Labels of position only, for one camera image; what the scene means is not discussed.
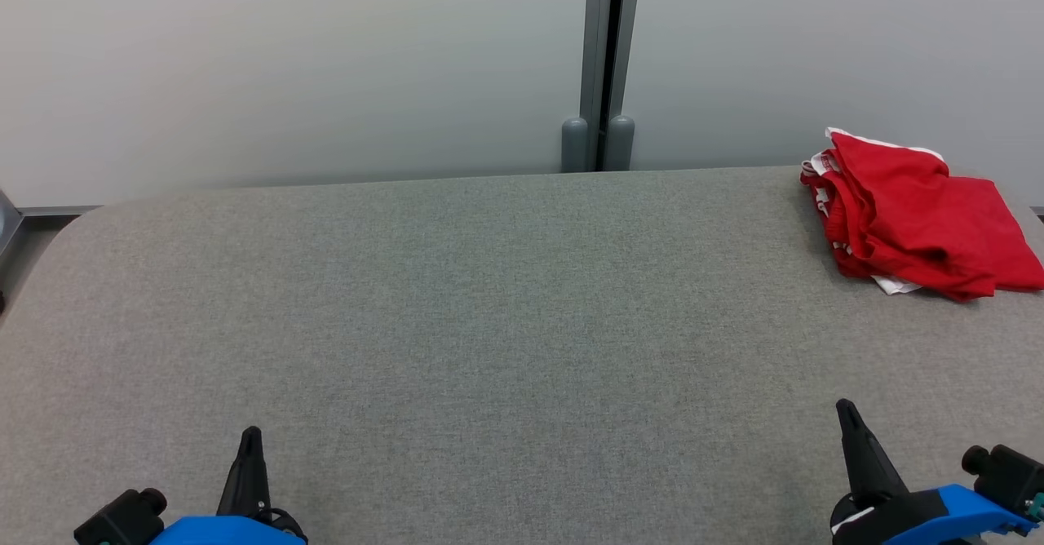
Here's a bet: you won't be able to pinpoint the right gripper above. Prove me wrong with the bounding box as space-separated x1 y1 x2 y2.
829 398 953 545

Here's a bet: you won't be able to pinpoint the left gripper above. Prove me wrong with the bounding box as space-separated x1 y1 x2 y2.
215 425 309 541

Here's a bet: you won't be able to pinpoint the red shorts with white stripe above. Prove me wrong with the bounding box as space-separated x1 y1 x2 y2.
822 126 1044 304

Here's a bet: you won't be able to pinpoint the blue left camera mount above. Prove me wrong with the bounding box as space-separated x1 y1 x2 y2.
149 514 308 545

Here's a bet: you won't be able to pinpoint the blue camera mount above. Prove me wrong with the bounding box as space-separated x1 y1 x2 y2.
847 483 1038 545
149 514 308 545

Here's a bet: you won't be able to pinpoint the blue right camera mount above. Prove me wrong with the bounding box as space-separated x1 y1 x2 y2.
847 483 1038 545

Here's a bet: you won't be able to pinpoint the grey metal floor rail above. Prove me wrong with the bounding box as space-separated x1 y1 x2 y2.
0 188 104 289

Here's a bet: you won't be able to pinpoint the grey cylindrical post foot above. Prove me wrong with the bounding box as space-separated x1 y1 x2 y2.
603 114 637 173
560 116 591 174

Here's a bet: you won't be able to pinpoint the grey partition post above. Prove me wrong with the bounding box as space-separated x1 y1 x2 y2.
578 0 644 173

